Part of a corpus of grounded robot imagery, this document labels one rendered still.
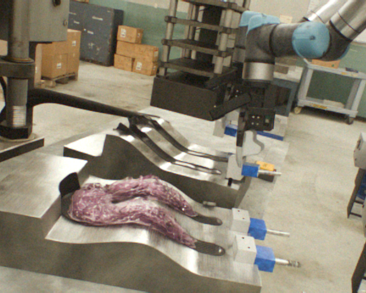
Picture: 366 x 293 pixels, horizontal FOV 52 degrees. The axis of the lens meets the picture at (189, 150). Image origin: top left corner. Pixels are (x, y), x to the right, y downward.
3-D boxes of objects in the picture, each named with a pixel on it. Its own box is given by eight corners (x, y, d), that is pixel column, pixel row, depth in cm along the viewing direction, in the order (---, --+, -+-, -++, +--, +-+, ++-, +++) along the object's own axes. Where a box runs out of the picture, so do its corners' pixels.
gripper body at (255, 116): (269, 134, 90) (276, 83, 88) (234, 130, 93) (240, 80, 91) (272, 132, 97) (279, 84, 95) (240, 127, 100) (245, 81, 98)
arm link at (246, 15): (272, 14, 111) (244, 9, 109) (264, 53, 114) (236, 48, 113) (266, 14, 118) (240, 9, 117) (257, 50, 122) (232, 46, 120)
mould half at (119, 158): (249, 185, 118) (260, 145, 114) (230, 222, 94) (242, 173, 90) (110, 143, 131) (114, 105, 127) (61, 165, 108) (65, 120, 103)
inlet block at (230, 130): (253, 142, 127) (257, 127, 125) (250, 146, 122) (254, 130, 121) (216, 132, 130) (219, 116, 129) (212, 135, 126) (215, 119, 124)
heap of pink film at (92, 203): (197, 209, 85) (204, 177, 83) (195, 255, 69) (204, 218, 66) (84, 188, 85) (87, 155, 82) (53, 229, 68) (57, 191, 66)
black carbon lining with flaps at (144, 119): (231, 166, 112) (238, 135, 109) (216, 184, 97) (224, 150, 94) (127, 135, 121) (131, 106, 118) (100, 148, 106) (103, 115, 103)
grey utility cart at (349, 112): (347, 119, 692) (363, 68, 661) (354, 127, 643) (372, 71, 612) (287, 107, 704) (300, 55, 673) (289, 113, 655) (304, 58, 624)
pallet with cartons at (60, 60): (78, 80, 595) (82, 31, 570) (52, 89, 518) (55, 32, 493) (7, 65, 606) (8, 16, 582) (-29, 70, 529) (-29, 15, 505)
